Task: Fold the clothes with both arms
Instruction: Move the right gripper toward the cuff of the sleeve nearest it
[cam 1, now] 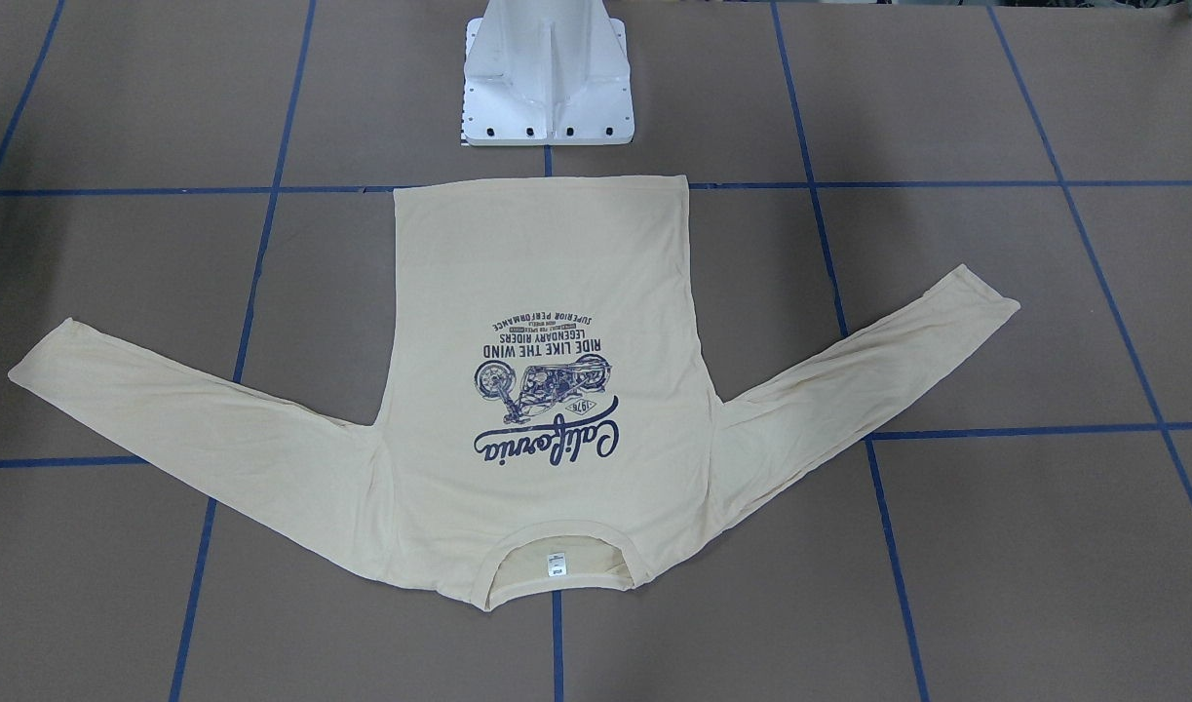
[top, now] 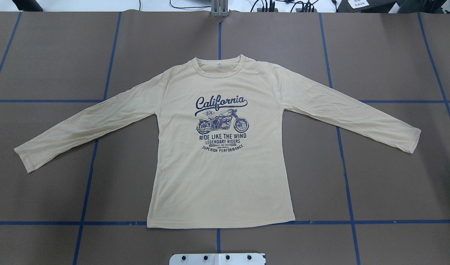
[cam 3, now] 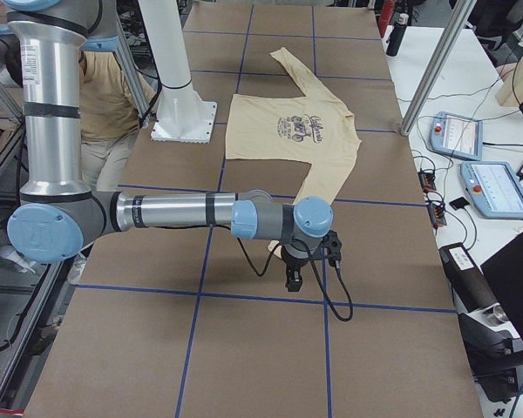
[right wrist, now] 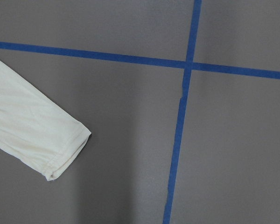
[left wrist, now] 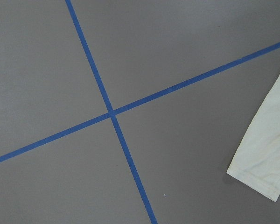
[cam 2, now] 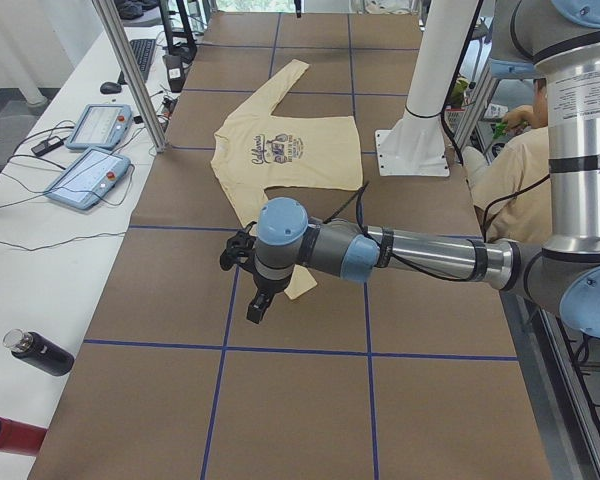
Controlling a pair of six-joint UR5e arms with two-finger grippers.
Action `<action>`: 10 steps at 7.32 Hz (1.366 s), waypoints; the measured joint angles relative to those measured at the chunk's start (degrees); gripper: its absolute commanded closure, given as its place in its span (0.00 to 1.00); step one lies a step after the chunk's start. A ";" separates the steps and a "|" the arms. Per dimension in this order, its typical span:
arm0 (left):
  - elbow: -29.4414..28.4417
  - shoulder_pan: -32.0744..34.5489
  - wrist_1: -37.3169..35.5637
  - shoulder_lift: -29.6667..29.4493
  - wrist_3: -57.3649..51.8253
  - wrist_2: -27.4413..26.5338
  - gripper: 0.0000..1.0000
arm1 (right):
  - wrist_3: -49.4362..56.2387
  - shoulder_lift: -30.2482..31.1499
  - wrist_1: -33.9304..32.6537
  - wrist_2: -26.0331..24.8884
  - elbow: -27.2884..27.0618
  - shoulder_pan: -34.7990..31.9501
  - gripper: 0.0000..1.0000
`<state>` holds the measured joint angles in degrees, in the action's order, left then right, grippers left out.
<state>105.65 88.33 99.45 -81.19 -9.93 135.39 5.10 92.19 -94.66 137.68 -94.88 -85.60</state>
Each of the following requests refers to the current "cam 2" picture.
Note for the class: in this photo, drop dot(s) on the person in beige shirt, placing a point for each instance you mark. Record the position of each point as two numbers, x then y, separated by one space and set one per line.
512 195

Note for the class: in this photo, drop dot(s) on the aluminium frame post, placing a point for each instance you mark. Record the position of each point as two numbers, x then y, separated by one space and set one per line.
115 31

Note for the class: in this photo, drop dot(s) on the black water bottle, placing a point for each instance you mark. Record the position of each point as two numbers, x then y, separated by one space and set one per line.
37 351

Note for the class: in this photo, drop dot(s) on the blue teach pendant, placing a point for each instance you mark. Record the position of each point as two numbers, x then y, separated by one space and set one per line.
88 179
100 125

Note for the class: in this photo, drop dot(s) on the black box with label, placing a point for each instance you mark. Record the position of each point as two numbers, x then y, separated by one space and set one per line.
175 72

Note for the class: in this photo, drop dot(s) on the cream long-sleeve printed shirt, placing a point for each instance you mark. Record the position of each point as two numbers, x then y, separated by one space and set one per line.
256 150

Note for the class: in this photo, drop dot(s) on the black keyboard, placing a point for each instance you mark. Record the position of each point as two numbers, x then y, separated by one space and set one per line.
143 50

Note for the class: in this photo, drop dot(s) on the far blue teach pendant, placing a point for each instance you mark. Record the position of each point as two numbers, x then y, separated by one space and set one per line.
100 125

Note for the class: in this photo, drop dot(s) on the red cylinder bottle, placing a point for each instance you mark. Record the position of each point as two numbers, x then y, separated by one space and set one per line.
20 438

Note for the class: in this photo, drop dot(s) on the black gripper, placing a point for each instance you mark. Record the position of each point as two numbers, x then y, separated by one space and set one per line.
266 286

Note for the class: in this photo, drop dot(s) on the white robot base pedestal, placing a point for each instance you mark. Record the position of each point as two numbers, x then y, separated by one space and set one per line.
415 145

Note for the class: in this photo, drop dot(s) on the small black adapter box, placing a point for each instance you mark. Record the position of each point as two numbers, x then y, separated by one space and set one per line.
46 146

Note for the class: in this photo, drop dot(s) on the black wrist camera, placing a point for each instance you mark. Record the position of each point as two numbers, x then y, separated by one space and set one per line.
239 251

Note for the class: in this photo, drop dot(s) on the near blue teach pendant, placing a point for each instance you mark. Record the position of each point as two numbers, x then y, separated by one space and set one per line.
88 179

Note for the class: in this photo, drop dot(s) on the black computer mouse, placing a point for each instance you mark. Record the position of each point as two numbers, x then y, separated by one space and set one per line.
110 88

